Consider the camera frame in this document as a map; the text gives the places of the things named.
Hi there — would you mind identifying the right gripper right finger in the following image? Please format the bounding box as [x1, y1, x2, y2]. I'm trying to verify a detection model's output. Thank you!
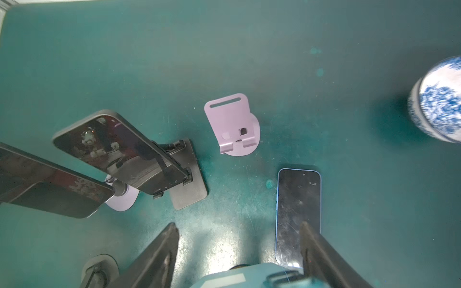
[300, 222, 372, 288]

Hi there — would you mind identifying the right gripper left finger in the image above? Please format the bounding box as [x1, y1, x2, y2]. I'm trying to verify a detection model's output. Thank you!
[109, 223, 180, 288]

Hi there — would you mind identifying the brown round phone stand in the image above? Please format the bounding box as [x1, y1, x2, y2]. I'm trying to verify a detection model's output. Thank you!
[80, 254, 120, 288]

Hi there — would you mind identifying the blue edged smartphone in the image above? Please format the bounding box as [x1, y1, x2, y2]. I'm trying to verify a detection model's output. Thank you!
[275, 168, 322, 268]

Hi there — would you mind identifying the black smartphone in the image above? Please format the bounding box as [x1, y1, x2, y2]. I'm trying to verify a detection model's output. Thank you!
[192, 263, 330, 288]
[1, 143, 115, 219]
[52, 110, 188, 196]

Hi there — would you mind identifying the black square phone stand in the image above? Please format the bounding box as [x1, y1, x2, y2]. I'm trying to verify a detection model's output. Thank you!
[152, 138, 209, 211]

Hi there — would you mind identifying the lilac phone stand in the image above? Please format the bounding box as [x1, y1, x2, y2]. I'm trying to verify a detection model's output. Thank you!
[204, 93, 261, 157]

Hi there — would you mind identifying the blue white porcelain bowl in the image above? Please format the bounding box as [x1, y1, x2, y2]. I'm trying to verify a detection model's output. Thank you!
[408, 56, 461, 144]

